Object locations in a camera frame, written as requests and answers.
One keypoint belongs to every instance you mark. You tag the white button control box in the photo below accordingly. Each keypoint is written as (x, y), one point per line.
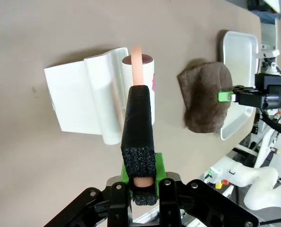
(213, 177)

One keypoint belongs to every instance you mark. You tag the black left gripper left finger with green tip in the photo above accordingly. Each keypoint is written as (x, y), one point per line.
(116, 203)

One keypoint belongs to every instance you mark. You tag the white chair seat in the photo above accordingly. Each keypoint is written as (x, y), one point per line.
(273, 3)

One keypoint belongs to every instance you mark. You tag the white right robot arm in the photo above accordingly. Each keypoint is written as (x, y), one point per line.
(263, 186)

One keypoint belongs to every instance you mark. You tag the white lint roller holder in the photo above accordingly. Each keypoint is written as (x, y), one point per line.
(74, 99)

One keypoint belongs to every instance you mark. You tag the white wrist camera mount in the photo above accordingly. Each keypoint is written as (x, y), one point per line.
(268, 54)

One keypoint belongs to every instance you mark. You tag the white plastic tray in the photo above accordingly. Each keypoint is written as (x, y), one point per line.
(239, 56)

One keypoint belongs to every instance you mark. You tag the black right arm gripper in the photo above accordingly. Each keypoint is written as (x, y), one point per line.
(275, 94)

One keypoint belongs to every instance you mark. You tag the black left gripper right finger with green tip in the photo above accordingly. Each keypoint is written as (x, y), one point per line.
(169, 203)

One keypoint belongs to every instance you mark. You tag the brown cloth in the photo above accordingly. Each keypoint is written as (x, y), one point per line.
(204, 101)

